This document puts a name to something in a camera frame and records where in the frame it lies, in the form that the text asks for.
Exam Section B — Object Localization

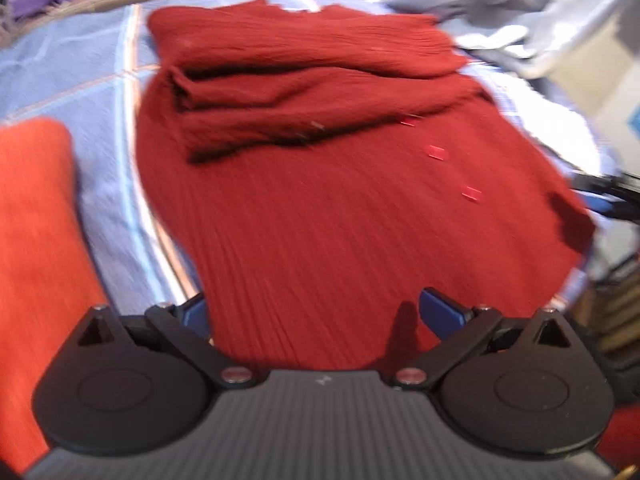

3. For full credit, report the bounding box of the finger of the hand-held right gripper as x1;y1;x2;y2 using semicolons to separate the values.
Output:
570;170;640;222

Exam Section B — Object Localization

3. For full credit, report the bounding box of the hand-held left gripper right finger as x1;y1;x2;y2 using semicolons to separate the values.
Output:
390;287;577;391

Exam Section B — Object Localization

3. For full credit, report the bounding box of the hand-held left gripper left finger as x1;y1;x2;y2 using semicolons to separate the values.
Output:
75;292;258;391

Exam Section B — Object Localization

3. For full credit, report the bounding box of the dark red knit sweater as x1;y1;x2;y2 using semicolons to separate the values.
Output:
134;1;597;372

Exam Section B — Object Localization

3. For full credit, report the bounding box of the white dotted garment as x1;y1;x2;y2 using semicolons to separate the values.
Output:
475;72;621;178

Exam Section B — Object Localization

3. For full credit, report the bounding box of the orange-red cloth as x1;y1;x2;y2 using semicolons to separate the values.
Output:
0;116;110;476

